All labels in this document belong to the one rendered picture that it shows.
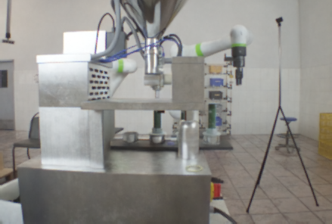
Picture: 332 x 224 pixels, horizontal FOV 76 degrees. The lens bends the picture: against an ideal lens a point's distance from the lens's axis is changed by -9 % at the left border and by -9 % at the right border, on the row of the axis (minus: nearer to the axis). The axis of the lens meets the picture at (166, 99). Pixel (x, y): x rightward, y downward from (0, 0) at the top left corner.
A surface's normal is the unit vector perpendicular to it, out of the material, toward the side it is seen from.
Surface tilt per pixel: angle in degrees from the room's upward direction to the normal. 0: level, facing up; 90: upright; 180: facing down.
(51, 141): 90
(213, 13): 90
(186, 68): 90
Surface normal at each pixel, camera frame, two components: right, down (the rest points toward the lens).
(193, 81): -0.05, 0.05
